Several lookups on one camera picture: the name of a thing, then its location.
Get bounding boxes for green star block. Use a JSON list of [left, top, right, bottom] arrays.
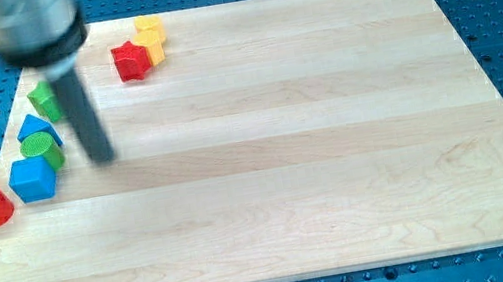
[[27, 81, 63, 123]]

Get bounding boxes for red star block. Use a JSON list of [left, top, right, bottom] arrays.
[[111, 41, 151, 82]]

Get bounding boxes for blue cube block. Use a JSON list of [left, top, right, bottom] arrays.
[[8, 156, 56, 203]]

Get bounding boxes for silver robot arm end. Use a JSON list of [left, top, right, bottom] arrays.
[[0, 0, 88, 81]]

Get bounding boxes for green cylinder block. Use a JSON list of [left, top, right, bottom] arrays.
[[20, 131, 65, 171]]

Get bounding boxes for light wooden board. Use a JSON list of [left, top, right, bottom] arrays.
[[0, 0, 503, 282]]

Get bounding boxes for blue triangle block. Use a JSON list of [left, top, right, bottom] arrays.
[[17, 114, 63, 146]]

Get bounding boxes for yellow star block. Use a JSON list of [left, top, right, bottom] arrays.
[[132, 30, 165, 66]]

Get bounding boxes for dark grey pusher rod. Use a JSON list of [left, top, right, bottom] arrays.
[[50, 68, 115, 165]]

